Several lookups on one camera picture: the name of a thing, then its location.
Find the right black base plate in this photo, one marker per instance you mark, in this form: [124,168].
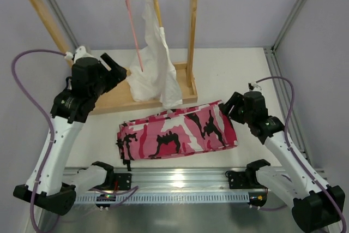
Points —
[237,179]

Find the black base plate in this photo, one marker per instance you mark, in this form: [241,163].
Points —
[237,179]
[122,182]

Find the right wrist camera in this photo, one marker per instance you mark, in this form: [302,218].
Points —
[255,87]

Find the white t-shirt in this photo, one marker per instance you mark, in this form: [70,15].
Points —
[152,74]

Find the pink camouflage trousers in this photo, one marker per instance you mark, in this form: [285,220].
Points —
[176,133]

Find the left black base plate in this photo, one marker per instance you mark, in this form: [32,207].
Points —
[122,182]

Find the aluminium mounting rail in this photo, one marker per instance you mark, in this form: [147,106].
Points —
[199,179]

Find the pink wire hanger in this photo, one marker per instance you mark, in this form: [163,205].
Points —
[127,2]

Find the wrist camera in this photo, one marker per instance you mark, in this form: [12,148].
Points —
[80,52]
[255,87]

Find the wooden hanger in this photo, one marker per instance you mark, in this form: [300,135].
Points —
[158,12]

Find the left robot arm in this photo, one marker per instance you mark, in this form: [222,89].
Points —
[46,187]

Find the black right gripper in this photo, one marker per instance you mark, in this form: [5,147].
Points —
[235,108]

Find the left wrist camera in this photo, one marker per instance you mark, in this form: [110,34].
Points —
[80,52]

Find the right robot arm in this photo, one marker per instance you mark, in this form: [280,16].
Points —
[313,202]

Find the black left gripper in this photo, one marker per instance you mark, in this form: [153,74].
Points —
[109,72]

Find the slotted cable duct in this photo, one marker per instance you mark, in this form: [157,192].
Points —
[164,198]

